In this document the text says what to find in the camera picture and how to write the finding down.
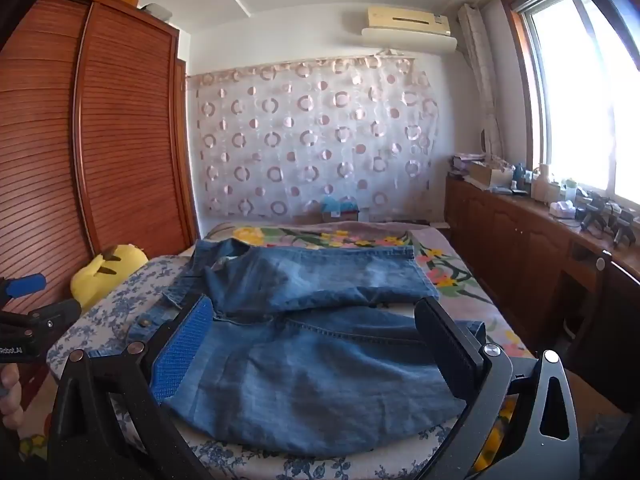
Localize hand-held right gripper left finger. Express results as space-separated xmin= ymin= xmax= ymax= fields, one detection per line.
xmin=47 ymin=294 xmax=216 ymax=480

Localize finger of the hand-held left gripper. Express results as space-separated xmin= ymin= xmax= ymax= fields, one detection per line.
xmin=0 ymin=274 xmax=47 ymax=306
xmin=0 ymin=300 xmax=82 ymax=333

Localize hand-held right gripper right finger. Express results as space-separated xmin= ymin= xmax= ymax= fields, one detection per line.
xmin=414 ymin=296 xmax=581 ymax=480

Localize blue denim pants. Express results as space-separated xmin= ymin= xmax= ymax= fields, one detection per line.
xmin=127 ymin=237 xmax=488 ymax=458

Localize person's left hand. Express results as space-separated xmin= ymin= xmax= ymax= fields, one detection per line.
xmin=0 ymin=362 xmax=23 ymax=431

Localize yellow plush toy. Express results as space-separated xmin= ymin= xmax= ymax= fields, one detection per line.
xmin=70 ymin=244 xmax=149 ymax=311

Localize colourful flower blanket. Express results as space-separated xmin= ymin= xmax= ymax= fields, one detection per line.
xmin=205 ymin=222 xmax=531 ymax=356

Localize blue floral bed sheet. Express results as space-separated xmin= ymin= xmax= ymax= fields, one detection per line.
xmin=47 ymin=255 xmax=501 ymax=480

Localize long wooden cabinet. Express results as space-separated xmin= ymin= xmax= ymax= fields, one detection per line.
xmin=445 ymin=175 xmax=640 ymax=376

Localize brown slatted wooden wardrobe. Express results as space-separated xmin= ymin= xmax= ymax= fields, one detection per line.
xmin=0 ymin=0 xmax=201 ymax=411

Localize cardboard box with blue tissue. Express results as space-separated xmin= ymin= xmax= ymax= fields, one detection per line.
xmin=320 ymin=196 xmax=361 ymax=223

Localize open cardboard box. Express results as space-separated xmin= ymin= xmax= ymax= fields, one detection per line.
xmin=467 ymin=160 xmax=513 ymax=187

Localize white plastic bottle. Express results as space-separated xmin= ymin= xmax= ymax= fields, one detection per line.
xmin=531 ymin=164 xmax=551 ymax=201

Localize black tool set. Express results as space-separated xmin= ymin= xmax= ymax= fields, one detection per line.
xmin=575 ymin=190 xmax=636 ymax=247

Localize sheer circle-pattern curtain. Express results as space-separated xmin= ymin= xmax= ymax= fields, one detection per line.
xmin=185 ymin=52 xmax=441 ymax=221

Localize beige window curtain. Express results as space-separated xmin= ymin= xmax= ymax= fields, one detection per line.
xmin=457 ymin=4 xmax=506 ymax=161

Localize bright window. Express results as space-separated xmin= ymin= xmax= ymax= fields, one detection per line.
xmin=505 ymin=0 xmax=640 ymax=256

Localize cream air conditioner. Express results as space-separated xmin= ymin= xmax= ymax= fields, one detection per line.
xmin=361 ymin=6 xmax=458 ymax=53

